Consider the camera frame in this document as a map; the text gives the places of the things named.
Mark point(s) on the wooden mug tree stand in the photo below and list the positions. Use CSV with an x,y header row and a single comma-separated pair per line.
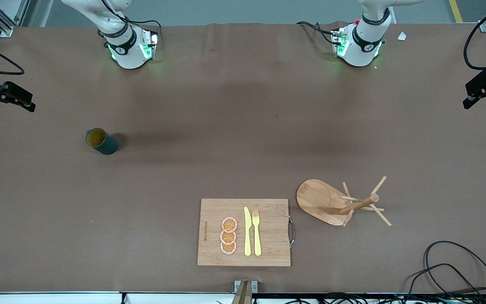
x,y
314,200

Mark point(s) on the yellow plastic knife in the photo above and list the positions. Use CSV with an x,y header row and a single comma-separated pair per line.
x,y
247,236

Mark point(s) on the yellow plastic fork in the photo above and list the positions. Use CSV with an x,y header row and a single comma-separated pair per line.
x,y
257,240

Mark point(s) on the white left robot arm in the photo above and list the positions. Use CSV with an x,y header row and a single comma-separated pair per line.
x,y
361,52

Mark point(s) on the aluminium profile with bracket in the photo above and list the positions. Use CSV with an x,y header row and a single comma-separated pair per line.
x,y
245,293

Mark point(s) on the brown table cover mat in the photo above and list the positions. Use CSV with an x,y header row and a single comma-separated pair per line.
x,y
226,169

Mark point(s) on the bamboo cutting board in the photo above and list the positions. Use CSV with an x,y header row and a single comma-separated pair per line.
x,y
272,236

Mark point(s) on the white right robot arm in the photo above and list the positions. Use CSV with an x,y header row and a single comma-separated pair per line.
x,y
129,55

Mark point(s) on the orange slice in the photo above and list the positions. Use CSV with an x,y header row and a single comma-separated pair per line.
x,y
229,223
228,237
228,249

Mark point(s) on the dark green ribbed mug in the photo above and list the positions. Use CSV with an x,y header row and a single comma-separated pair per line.
x,y
108,147

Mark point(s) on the small white paper scrap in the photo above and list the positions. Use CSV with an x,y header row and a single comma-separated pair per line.
x,y
402,36

